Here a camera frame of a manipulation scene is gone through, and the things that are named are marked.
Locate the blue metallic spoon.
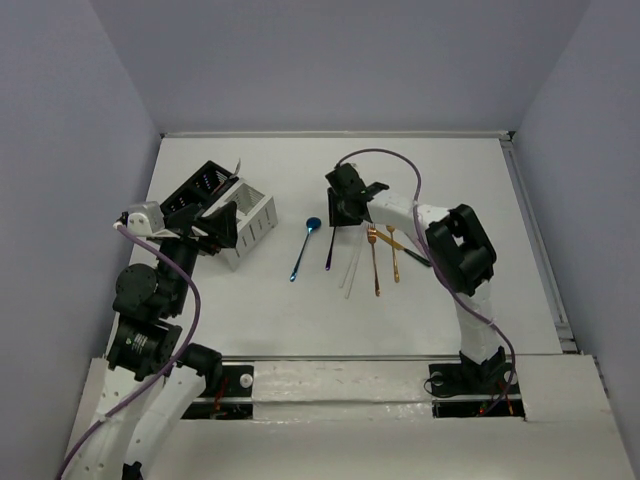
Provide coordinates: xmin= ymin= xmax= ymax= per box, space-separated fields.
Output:
xmin=289 ymin=217 xmax=322 ymax=282

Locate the silver spoon pink handle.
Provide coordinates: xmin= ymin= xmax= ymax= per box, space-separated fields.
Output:
xmin=213 ymin=158 xmax=242 ymax=193

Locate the purple metallic spoon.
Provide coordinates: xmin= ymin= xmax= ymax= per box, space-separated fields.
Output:
xmin=324 ymin=226 xmax=337 ymax=271

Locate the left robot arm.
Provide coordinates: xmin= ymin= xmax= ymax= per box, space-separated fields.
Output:
xmin=56 ymin=201 xmax=238 ymax=479

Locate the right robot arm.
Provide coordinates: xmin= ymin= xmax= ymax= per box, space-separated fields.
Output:
xmin=326 ymin=163 xmax=506 ymax=392

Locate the white utensil container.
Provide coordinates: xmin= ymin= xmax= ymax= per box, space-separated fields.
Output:
xmin=221 ymin=179 xmax=278 ymax=271

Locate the copper fork left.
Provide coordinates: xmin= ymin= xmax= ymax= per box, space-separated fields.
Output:
xmin=367 ymin=225 xmax=381 ymax=297

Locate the clear chopstick right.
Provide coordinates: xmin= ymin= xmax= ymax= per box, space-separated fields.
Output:
xmin=343 ymin=231 xmax=365 ymax=300

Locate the clear chopstick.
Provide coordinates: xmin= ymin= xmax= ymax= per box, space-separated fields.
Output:
xmin=339 ymin=231 xmax=361 ymax=289
xmin=343 ymin=231 xmax=365 ymax=300

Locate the black utensil container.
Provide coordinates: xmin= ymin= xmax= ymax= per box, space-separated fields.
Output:
xmin=160 ymin=161 xmax=239 ymax=216

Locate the gold fork right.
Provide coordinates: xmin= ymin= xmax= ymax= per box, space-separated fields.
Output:
xmin=386 ymin=226 xmax=400 ymax=283

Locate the clear chopstick left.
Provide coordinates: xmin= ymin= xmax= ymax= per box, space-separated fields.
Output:
xmin=339 ymin=231 xmax=361 ymax=289

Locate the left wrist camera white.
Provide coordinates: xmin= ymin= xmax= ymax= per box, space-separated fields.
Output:
xmin=113 ymin=201 xmax=165 ymax=237

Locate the gold knife black handle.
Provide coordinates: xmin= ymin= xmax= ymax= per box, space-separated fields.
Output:
xmin=376 ymin=231 xmax=431 ymax=268

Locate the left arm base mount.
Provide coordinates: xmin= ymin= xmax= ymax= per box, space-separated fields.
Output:
xmin=182 ymin=363 xmax=254 ymax=420

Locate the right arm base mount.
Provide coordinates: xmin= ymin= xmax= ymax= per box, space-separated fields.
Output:
xmin=423 ymin=363 xmax=526 ymax=419

